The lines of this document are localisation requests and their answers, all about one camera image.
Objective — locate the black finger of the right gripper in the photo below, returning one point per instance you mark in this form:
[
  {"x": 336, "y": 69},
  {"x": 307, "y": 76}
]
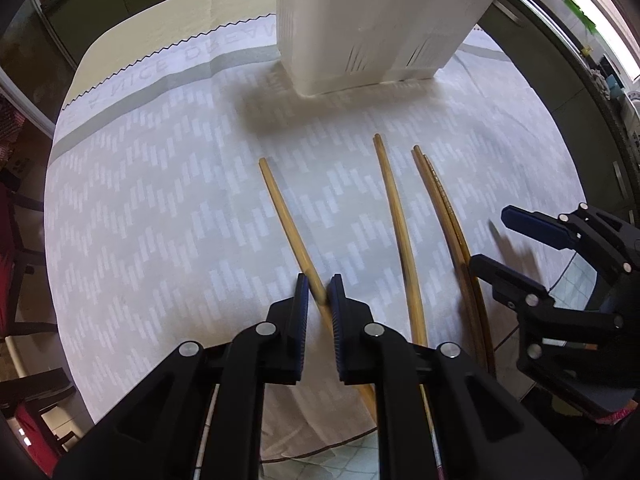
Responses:
[{"x": 522, "y": 295}]

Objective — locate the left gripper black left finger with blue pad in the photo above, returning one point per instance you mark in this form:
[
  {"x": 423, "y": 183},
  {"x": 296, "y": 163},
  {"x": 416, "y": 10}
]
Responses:
[{"x": 198, "y": 414}]

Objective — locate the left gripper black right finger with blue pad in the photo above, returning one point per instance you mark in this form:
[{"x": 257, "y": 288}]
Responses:
[{"x": 440, "y": 416}]

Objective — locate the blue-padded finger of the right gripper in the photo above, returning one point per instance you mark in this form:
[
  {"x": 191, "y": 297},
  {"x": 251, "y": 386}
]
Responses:
[{"x": 538, "y": 226}]

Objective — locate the dark kitchen counter cabinet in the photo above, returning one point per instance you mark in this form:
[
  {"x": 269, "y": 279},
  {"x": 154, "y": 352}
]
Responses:
[{"x": 591, "y": 127}]

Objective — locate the dark ridged wooden chopstick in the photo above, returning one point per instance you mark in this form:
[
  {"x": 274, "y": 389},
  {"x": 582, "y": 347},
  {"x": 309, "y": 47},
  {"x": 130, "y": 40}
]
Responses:
[{"x": 460, "y": 253}]

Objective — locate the white grey patterned tablecloth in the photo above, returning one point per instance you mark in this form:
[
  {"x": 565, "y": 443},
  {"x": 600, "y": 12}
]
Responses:
[{"x": 159, "y": 227}]

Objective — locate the white slotted utensil holder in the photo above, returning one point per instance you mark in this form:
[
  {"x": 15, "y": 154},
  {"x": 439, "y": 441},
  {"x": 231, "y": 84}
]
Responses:
[{"x": 330, "y": 45}]

